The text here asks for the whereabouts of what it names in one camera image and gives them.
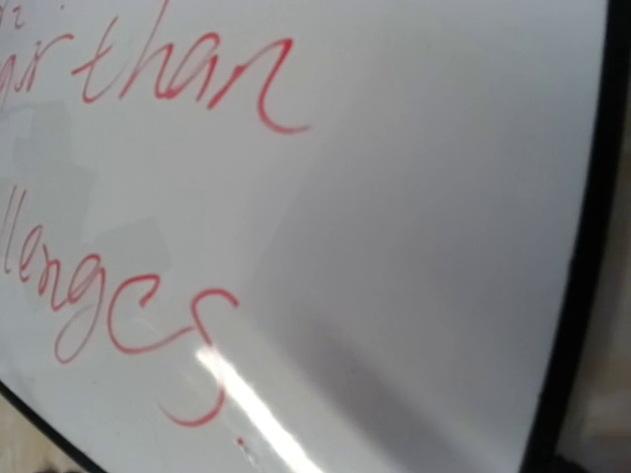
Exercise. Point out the white whiteboard with black frame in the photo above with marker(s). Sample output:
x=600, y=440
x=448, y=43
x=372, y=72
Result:
x=303, y=236

